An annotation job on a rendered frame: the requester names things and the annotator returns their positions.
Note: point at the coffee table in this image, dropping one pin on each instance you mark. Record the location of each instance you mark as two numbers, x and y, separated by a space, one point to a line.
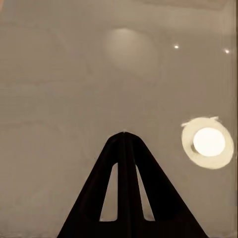
74 73

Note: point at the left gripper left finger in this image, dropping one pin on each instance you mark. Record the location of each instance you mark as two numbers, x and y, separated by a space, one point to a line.
83 220

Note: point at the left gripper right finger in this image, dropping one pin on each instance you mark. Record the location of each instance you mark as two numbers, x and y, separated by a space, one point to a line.
173 219

